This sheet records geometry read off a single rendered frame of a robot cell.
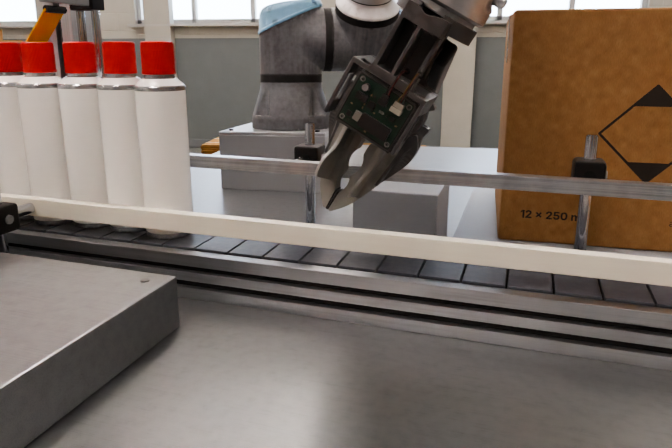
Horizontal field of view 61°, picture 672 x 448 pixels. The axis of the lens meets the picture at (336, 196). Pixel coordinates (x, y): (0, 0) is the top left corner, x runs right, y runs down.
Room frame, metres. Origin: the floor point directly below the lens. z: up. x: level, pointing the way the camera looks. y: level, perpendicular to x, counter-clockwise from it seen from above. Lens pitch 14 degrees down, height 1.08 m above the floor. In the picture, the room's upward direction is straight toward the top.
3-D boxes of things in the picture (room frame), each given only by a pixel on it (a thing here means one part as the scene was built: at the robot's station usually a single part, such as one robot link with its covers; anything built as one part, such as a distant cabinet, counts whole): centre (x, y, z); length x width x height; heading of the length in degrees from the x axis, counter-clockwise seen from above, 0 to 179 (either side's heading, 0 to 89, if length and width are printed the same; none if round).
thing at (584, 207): (0.55, -0.25, 0.91); 0.07 x 0.03 x 0.17; 162
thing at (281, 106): (1.11, 0.08, 0.98); 0.15 x 0.15 x 0.10
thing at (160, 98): (0.61, 0.18, 0.98); 0.05 x 0.05 x 0.20
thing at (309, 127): (0.64, 0.04, 0.91); 0.07 x 0.03 x 0.17; 162
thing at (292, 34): (1.11, 0.08, 1.10); 0.13 x 0.12 x 0.14; 98
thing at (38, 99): (0.66, 0.33, 0.98); 0.05 x 0.05 x 0.20
